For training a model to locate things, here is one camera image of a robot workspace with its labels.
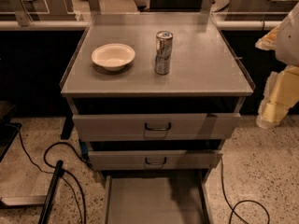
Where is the black top drawer handle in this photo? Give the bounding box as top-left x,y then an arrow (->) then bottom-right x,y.
144,122 -> 172,132

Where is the black cable left floor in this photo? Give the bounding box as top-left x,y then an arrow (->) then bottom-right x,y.
8,123 -> 92,224

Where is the black cable floor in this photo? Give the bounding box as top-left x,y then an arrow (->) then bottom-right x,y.
8,123 -> 92,224
220,159 -> 271,224

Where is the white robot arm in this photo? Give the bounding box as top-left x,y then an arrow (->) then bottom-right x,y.
255,3 -> 299,129

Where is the silver redbull can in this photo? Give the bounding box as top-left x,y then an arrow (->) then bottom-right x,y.
155,31 -> 173,75

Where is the dark tray left edge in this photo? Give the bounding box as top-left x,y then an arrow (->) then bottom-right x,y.
0,123 -> 21,162

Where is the black middle drawer handle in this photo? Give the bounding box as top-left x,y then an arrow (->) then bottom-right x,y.
145,157 -> 167,166

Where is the black cable right floor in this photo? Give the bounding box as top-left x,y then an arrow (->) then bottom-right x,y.
220,159 -> 271,224

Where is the top grey drawer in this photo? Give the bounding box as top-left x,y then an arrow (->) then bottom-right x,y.
73,113 -> 240,142

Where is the middle grey drawer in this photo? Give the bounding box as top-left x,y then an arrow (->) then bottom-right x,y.
89,150 -> 221,171

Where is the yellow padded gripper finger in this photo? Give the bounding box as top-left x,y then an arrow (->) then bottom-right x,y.
255,26 -> 278,50
256,65 -> 299,129

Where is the black drawer handle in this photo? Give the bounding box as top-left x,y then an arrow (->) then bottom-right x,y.
145,157 -> 167,166
144,122 -> 172,132

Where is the bottom grey drawer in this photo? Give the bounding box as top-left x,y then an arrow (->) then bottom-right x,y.
102,172 -> 214,224

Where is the grey drawer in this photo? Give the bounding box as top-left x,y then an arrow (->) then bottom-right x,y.
89,150 -> 221,171
73,113 -> 240,142
102,172 -> 214,224

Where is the white horizontal rail pipe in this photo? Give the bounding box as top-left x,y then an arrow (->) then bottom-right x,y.
0,21 -> 280,31

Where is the grey drawer cabinet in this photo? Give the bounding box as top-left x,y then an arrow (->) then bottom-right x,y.
59,12 -> 256,224

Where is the white paper bowl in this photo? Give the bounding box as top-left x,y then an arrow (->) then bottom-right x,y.
92,43 -> 135,71

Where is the black bar on floor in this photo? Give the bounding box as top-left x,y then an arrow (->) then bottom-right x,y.
38,161 -> 63,224

